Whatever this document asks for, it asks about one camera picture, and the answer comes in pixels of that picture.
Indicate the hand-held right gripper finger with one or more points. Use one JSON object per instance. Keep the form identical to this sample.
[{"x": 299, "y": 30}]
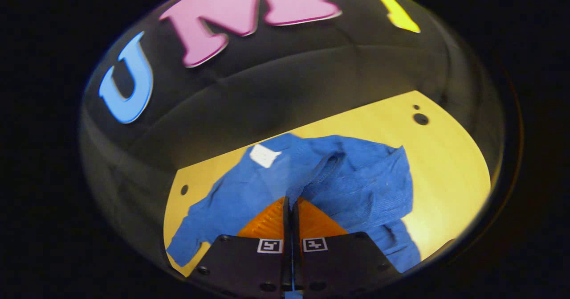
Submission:
[
  {"x": 286, "y": 254},
  {"x": 297, "y": 254}
]

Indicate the blue button shirt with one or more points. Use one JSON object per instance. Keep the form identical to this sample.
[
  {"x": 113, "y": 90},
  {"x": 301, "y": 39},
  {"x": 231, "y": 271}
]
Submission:
[{"x": 365, "y": 183}]

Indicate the black backdrop cloth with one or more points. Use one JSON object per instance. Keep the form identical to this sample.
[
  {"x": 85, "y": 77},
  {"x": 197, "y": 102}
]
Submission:
[{"x": 267, "y": 89}]

